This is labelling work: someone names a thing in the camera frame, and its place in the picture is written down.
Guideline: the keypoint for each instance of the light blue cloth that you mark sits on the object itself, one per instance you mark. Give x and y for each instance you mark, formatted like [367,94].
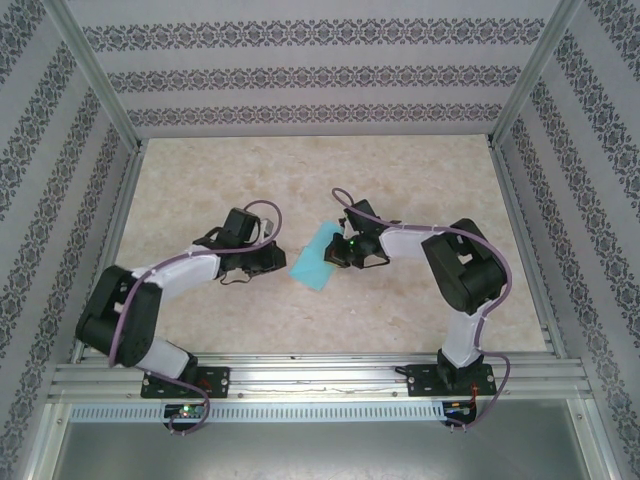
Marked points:
[310,265]

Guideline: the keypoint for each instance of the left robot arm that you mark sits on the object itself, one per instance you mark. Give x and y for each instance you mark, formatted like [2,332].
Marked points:
[190,272]

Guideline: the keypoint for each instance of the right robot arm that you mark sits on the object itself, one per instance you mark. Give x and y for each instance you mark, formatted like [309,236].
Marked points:
[400,245]

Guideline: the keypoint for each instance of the small controller board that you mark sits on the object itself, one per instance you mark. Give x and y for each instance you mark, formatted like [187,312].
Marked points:
[186,411]
[457,407]

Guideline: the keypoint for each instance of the grey metal bottom panel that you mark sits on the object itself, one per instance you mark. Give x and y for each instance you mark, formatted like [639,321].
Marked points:
[320,450]

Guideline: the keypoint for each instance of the aluminium mounting rail beam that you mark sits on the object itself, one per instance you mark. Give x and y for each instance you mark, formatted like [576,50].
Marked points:
[320,372]

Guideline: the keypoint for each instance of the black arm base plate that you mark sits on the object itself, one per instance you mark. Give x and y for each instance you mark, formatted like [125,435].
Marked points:
[422,382]
[217,382]

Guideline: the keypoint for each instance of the aluminium side rail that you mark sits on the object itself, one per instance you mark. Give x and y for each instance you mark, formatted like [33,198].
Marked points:
[121,210]
[515,210]

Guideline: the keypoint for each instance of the aluminium corner post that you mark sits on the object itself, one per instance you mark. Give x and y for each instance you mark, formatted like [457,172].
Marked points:
[100,75]
[531,75]

